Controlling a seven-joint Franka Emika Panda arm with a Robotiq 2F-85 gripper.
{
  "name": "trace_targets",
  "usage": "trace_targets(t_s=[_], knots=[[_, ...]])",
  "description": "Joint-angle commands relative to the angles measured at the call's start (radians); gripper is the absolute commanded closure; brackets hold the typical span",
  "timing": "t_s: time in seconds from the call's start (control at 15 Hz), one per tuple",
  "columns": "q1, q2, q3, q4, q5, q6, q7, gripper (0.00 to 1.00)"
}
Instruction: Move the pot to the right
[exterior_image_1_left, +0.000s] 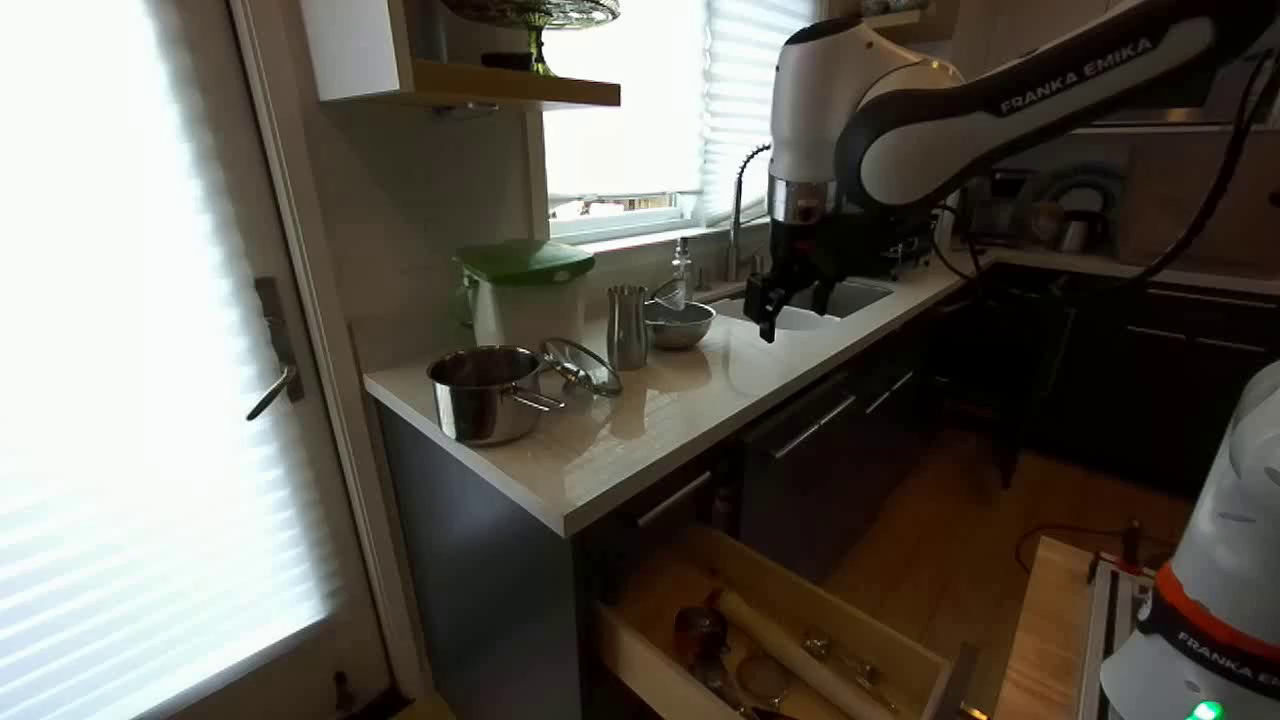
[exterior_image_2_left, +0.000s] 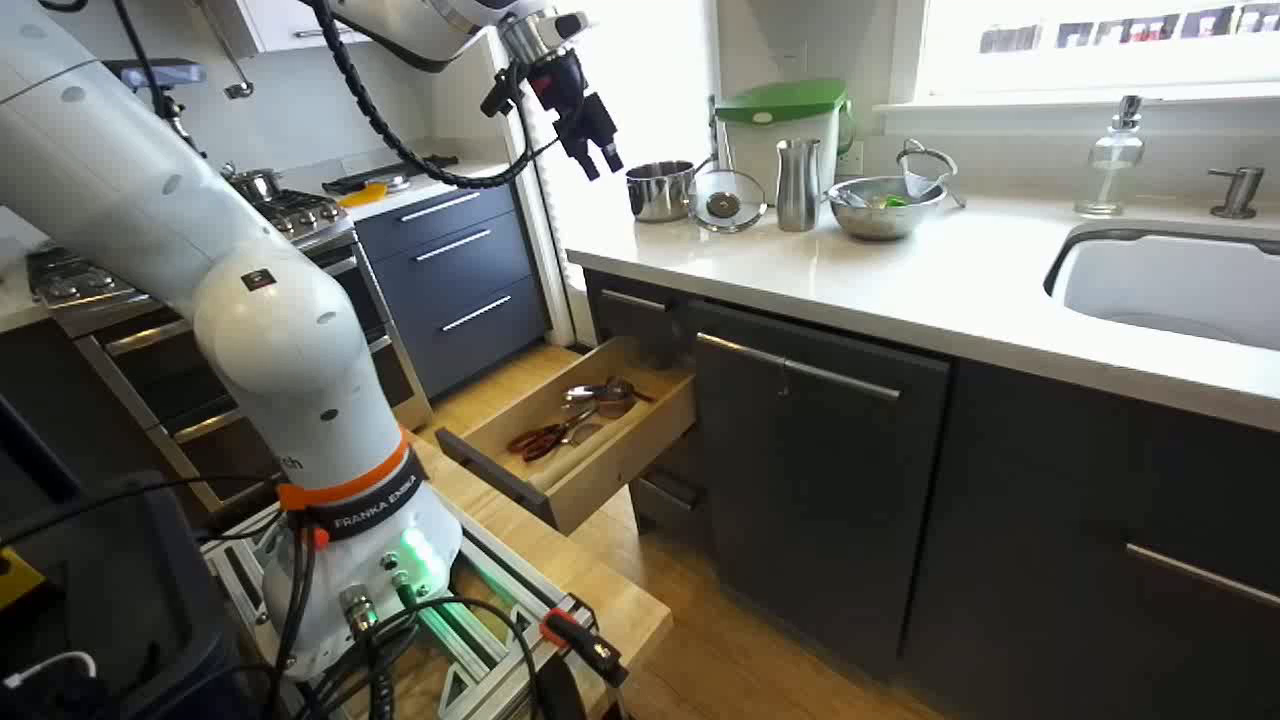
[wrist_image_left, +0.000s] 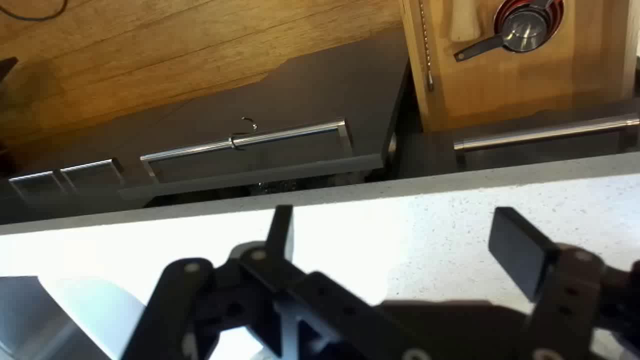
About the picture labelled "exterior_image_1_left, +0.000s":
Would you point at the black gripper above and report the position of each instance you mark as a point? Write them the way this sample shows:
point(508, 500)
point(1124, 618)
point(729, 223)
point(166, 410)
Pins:
point(806, 258)

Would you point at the stainless steel pot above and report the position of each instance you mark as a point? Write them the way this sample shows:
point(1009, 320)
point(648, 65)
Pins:
point(489, 394)

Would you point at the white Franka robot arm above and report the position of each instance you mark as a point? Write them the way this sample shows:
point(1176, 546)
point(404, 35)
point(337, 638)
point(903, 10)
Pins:
point(871, 138)

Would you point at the glass pot lid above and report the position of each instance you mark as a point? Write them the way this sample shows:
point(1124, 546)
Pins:
point(580, 365)

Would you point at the kitchen sink basin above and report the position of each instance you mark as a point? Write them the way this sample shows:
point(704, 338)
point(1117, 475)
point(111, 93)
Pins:
point(846, 299)

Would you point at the metal mixing bowl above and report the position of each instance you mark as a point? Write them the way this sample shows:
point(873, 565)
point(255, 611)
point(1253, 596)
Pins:
point(677, 329)

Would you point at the clear soap dispenser bottle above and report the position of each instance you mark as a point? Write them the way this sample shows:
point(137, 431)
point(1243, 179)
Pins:
point(683, 270)

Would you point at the chrome kitchen faucet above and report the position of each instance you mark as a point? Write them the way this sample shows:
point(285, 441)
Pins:
point(736, 214)

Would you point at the steel cylindrical canister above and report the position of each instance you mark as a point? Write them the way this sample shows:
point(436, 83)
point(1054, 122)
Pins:
point(625, 329)

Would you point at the white container green lid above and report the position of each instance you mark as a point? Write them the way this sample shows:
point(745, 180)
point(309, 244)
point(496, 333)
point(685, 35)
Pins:
point(526, 289)

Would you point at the open wooden drawer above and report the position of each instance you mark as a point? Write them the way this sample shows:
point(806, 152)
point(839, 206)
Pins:
point(710, 631)

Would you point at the wooden rolling pin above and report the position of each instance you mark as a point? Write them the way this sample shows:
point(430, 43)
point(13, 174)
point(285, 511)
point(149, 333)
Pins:
point(780, 645)

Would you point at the wooden wall shelf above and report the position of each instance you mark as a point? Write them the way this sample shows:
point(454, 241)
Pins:
point(451, 48)

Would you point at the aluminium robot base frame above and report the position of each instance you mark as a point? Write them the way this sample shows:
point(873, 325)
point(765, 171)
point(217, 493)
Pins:
point(1114, 603)

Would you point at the door lever handle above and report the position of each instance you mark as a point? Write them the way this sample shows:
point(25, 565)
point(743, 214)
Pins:
point(285, 383)

